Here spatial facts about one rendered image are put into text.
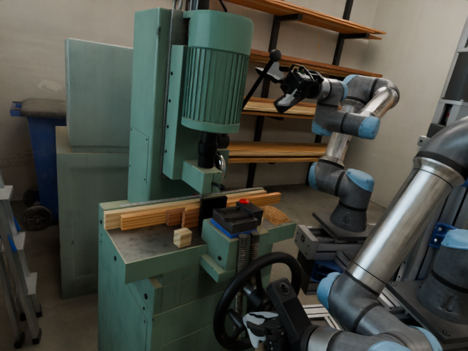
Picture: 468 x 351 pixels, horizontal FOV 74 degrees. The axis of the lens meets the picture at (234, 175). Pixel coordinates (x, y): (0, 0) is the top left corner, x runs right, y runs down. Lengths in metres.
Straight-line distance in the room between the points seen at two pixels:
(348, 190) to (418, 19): 3.37
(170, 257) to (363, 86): 1.05
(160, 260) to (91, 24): 2.56
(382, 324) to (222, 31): 0.72
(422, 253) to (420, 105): 3.11
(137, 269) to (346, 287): 0.48
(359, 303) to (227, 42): 0.67
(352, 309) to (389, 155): 3.82
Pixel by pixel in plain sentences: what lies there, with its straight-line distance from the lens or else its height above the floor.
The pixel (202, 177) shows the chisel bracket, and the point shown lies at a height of 1.05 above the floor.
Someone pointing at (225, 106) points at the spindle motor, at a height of 1.27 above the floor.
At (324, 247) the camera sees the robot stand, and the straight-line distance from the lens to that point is 1.37.
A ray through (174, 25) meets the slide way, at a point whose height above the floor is 1.48.
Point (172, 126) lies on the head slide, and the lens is 1.03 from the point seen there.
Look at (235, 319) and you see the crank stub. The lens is 0.78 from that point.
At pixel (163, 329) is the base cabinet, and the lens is 1.01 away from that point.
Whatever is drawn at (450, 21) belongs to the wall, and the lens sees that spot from 4.32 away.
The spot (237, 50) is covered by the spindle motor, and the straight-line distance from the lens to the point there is 0.88.
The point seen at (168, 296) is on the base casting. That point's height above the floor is 0.76.
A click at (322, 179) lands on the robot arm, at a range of 1.38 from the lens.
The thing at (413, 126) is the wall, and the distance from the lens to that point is 4.26.
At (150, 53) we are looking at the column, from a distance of 1.11.
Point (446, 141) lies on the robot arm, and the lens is 0.70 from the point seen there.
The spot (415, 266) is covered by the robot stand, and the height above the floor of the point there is 0.82.
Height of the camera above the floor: 1.36
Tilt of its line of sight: 18 degrees down
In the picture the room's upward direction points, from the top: 8 degrees clockwise
